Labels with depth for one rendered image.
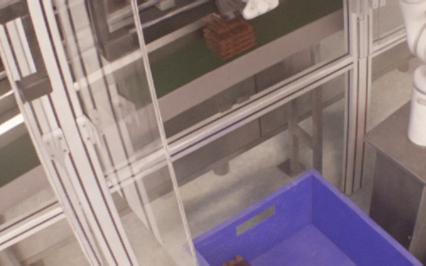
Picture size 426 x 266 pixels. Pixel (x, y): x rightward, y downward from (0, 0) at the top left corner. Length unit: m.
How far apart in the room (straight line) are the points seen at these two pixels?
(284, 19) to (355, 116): 0.39
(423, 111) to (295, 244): 0.55
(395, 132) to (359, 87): 0.31
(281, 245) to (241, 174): 0.57
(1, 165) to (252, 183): 1.02
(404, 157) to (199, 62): 0.58
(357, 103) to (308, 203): 0.36
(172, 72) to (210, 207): 0.69
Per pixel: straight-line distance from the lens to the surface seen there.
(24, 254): 1.93
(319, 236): 1.68
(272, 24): 1.64
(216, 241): 1.48
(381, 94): 2.50
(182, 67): 1.53
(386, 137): 1.49
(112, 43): 0.75
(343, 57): 1.67
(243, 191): 2.11
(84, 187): 1.38
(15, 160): 1.46
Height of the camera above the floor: 1.56
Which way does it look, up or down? 42 degrees down
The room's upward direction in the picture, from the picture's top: 9 degrees counter-clockwise
